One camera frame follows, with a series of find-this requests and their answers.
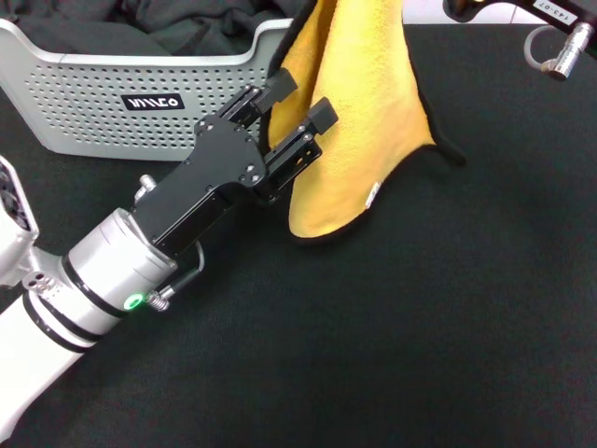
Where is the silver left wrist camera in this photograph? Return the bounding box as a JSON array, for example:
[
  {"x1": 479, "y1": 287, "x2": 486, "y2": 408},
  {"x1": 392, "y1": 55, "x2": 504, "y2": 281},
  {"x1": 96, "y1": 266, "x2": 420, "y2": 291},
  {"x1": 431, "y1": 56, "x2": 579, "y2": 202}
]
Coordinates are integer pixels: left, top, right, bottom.
[{"x1": 0, "y1": 156, "x2": 41, "y2": 287}]

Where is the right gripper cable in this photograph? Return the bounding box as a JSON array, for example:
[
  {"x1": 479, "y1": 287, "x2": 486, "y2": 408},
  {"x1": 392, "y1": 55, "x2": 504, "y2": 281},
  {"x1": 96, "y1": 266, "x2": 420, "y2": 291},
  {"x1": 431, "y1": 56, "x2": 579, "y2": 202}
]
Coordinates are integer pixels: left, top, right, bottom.
[{"x1": 522, "y1": 21, "x2": 597, "y2": 82}]

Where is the grey perforated storage box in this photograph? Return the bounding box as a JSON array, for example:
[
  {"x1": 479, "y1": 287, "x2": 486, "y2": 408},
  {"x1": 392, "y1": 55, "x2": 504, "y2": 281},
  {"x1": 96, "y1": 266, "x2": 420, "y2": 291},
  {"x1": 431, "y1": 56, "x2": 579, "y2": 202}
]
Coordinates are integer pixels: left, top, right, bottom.
[{"x1": 0, "y1": 17, "x2": 296, "y2": 163}]

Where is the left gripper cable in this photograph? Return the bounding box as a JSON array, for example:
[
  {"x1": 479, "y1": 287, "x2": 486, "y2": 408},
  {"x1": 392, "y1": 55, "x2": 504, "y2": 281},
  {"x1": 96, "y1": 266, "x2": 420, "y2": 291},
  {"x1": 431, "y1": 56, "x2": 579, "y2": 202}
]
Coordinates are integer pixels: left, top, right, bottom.
[{"x1": 147, "y1": 240, "x2": 207, "y2": 313}]

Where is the black tablecloth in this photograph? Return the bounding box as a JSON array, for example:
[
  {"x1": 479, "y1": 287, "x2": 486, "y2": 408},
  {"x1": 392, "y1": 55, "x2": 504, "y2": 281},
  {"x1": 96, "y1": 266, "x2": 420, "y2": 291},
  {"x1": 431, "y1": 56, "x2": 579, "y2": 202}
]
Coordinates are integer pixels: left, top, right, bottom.
[{"x1": 0, "y1": 22, "x2": 597, "y2": 448}]

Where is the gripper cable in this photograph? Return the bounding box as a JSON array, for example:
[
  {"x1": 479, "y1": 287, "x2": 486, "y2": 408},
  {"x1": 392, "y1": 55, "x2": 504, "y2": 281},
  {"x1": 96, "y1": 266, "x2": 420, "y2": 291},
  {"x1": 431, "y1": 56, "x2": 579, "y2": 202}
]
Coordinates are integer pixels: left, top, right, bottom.
[
  {"x1": 147, "y1": 240, "x2": 207, "y2": 313},
  {"x1": 522, "y1": 21, "x2": 597, "y2": 82}
]

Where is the yellow and grey towel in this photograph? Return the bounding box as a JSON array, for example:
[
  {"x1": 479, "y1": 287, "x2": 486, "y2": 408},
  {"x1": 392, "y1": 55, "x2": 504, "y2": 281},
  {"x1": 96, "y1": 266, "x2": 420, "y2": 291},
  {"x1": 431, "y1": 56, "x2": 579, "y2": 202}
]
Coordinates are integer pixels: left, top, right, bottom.
[{"x1": 263, "y1": 0, "x2": 467, "y2": 248}]

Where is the black cloth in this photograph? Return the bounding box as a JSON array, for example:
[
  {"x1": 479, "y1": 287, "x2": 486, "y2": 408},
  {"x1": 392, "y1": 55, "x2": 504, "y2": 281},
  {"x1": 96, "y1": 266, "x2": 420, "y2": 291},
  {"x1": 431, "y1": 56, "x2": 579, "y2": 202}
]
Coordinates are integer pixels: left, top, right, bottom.
[{"x1": 0, "y1": 0, "x2": 304, "y2": 58}]

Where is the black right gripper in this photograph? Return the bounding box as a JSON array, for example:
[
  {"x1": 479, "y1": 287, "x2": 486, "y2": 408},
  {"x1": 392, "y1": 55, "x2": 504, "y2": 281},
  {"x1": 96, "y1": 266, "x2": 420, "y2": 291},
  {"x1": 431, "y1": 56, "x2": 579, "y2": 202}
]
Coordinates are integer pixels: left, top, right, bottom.
[{"x1": 442, "y1": 0, "x2": 597, "y2": 33}]

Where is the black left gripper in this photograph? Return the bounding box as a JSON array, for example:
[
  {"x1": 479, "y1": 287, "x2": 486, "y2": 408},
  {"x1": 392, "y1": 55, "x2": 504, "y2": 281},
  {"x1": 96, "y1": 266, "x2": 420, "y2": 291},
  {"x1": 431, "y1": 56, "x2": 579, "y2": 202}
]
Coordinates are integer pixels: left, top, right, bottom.
[{"x1": 130, "y1": 66, "x2": 339, "y2": 259}]

